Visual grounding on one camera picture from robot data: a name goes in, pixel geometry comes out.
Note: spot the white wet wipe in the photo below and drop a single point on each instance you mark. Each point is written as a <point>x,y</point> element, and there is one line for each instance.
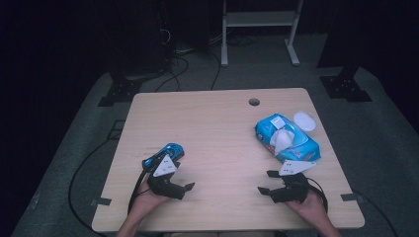
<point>281,140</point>

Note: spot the person's left hand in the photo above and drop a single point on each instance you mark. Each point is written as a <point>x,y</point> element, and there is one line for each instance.
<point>146,202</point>

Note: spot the white metal stand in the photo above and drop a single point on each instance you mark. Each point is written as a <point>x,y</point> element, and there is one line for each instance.
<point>260,19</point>

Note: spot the blue wet wipes pack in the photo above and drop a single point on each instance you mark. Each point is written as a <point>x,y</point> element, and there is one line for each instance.
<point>303,146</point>

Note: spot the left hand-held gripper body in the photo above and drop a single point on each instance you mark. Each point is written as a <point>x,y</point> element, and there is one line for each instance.
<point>164,166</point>

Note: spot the person's right hand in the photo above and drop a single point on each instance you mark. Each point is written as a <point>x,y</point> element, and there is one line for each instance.
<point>313,210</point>

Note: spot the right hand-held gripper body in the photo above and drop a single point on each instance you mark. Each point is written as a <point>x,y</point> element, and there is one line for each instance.
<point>293,191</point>

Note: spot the grey tape strip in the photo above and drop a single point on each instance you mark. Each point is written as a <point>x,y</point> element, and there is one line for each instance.
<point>100,201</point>
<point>351,197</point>

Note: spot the black stand base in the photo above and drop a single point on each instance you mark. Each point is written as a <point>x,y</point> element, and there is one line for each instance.
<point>346,87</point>
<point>120,92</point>

